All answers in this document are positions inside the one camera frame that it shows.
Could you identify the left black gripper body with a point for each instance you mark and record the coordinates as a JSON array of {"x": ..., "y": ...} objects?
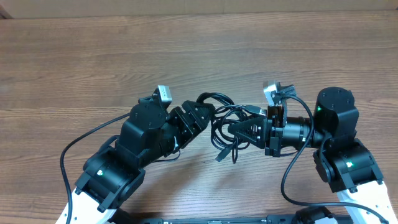
[{"x": 178, "y": 131}]

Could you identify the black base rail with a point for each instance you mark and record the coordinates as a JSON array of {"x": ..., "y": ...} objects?
[{"x": 214, "y": 220}]

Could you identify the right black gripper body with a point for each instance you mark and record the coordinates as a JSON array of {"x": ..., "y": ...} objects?
[{"x": 273, "y": 139}]

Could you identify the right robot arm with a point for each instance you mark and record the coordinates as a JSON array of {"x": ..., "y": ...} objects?
[{"x": 341, "y": 159}]

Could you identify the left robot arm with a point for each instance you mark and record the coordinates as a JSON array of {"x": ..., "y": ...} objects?
[{"x": 114, "y": 173}]

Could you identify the cardboard back panel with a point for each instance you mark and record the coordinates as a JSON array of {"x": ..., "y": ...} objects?
[{"x": 31, "y": 9}]

